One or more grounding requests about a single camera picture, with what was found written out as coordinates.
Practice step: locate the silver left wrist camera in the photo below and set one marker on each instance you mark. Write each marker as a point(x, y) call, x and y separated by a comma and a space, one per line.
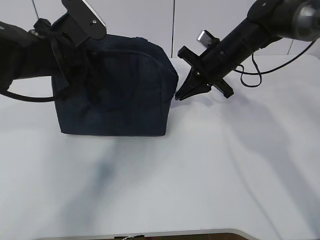
point(81, 22)

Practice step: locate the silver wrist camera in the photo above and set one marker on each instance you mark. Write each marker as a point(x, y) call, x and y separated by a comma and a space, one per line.
point(207, 40)
point(81, 22)

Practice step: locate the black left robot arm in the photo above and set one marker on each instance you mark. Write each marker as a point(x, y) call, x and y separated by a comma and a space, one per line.
point(50, 49)

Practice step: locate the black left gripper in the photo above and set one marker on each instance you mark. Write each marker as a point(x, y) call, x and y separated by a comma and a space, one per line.
point(72, 61)

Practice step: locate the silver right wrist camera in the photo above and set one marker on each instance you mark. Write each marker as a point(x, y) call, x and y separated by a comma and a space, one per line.
point(207, 40)

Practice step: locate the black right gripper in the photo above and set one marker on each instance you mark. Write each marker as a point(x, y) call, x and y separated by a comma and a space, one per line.
point(209, 68)

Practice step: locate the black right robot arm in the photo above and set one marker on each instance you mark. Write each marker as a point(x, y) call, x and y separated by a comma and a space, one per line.
point(267, 21)

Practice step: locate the dark navy lunch bag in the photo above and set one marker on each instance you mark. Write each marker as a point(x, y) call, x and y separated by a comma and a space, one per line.
point(128, 91)

